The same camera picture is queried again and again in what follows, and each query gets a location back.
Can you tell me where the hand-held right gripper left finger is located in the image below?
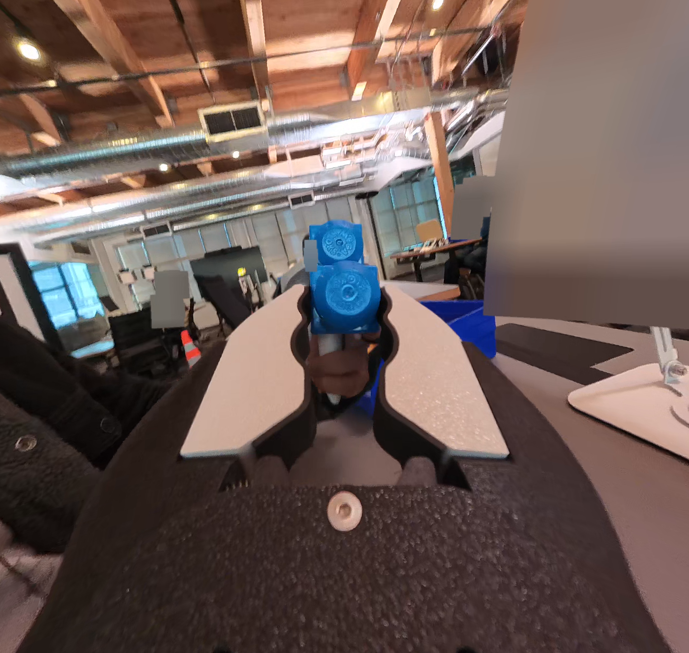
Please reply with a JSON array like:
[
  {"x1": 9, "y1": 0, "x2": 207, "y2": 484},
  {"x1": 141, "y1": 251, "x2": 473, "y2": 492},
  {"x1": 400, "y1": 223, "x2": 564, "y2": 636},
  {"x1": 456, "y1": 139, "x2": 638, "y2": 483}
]
[{"x1": 179, "y1": 286, "x2": 318, "y2": 473}]

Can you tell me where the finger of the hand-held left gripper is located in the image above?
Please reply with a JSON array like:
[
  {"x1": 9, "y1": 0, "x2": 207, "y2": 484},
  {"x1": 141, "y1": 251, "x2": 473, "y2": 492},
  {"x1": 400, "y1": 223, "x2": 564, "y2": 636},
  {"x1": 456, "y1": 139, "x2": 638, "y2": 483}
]
[{"x1": 279, "y1": 266, "x2": 312, "y2": 294}]

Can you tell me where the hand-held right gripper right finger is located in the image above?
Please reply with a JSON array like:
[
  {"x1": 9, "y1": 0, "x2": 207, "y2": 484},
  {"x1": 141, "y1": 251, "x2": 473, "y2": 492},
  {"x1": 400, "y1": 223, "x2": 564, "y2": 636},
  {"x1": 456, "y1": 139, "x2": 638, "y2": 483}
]
[{"x1": 374, "y1": 284, "x2": 510, "y2": 472}]

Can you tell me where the blue mega block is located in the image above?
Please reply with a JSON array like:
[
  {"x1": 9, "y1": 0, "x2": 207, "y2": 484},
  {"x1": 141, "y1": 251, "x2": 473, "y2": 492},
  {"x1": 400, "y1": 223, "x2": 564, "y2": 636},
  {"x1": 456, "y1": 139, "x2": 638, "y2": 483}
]
[
  {"x1": 309, "y1": 221, "x2": 364, "y2": 266},
  {"x1": 309, "y1": 264, "x2": 382, "y2": 336}
]

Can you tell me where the blue plastic bin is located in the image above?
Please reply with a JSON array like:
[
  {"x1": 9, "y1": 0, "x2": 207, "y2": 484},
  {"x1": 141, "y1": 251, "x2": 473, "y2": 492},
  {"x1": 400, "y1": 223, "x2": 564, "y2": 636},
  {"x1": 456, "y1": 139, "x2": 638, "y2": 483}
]
[{"x1": 355, "y1": 299, "x2": 497, "y2": 417}]

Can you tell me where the person's left forearm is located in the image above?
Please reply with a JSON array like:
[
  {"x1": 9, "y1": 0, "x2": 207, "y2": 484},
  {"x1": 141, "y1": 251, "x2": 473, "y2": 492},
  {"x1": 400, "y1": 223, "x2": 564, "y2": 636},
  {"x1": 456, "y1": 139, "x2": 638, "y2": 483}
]
[{"x1": 0, "y1": 319, "x2": 184, "y2": 471}]

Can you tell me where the person's left hand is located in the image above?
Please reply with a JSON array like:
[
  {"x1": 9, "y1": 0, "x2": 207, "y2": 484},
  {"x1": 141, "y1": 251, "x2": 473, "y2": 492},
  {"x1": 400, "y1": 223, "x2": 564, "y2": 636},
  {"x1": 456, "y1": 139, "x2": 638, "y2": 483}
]
[{"x1": 306, "y1": 341, "x2": 373, "y2": 400}]

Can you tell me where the large dark display screen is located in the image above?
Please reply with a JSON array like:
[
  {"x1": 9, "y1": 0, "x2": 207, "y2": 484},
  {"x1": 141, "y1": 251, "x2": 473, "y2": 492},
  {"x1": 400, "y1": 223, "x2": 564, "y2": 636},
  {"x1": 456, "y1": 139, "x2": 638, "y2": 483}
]
[{"x1": 189, "y1": 246, "x2": 268, "y2": 288}]

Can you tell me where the black floor lamp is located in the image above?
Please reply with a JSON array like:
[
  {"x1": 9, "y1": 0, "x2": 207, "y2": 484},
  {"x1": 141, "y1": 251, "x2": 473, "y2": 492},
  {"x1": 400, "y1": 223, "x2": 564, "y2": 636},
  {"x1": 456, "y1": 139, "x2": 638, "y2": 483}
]
[{"x1": 358, "y1": 193, "x2": 385, "y2": 279}]

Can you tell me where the black office chair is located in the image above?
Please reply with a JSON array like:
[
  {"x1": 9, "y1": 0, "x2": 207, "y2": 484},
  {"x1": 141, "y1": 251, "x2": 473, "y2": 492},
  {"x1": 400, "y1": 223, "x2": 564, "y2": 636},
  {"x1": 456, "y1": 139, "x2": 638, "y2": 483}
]
[{"x1": 108, "y1": 309, "x2": 173, "y2": 376}]

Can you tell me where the brown wooden desk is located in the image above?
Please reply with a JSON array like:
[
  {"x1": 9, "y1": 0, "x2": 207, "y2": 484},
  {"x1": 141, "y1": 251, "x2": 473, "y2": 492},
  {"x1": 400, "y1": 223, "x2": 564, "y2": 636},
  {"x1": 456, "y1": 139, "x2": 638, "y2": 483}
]
[{"x1": 390, "y1": 238, "x2": 482, "y2": 282}]

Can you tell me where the ceiling air vent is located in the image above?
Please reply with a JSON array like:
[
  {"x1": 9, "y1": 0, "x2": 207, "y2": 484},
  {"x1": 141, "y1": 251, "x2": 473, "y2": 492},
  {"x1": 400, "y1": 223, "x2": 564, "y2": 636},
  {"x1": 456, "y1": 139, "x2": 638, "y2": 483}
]
[{"x1": 198, "y1": 101, "x2": 264, "y2": 137}]

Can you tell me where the white document stand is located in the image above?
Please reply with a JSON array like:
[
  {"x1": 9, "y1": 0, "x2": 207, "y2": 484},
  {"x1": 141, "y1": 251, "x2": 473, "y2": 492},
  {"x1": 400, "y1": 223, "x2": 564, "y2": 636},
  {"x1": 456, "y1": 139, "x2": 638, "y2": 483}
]
[{"x1": 568, "y1": 326, "x2": 689, "y2": 461}]

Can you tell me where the wooden pillar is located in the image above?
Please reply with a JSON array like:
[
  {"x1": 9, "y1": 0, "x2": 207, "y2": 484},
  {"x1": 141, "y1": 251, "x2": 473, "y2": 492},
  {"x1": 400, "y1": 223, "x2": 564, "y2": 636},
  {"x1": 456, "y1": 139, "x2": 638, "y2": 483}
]
[{"x1": 424, "y1": 111, "x2": 455, "y2": 239}]

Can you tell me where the dark fleece garment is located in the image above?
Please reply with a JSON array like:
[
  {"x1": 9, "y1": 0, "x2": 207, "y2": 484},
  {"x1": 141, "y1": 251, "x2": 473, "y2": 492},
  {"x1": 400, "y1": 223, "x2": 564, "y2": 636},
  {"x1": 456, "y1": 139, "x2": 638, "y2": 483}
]
[{"x1": 0, "y1": 395, "x2": 106, "y2": 554}]

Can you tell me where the pale pink cloth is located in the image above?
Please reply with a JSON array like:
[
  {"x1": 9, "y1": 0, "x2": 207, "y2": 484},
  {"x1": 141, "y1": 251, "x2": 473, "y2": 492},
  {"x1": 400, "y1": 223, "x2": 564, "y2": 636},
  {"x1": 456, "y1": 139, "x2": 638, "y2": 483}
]
[{"x1": 0, "y1": 521, "x2": 65, "y2": 600}]

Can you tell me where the black cable flap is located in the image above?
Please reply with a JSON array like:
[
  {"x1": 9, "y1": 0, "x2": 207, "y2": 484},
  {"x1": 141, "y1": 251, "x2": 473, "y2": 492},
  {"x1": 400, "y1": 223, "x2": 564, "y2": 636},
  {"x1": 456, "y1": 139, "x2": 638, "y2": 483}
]
[{"x1": 495, "y1": 324, "x2": 635, "y2": 387}]

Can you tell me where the silver air duct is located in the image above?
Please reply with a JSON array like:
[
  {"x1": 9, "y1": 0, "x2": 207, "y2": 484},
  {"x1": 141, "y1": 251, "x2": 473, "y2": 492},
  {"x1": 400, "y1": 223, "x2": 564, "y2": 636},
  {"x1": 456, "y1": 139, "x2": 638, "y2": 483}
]
[{"x1": 0, "y1": 88, "x2": 507, "y2": 180}]

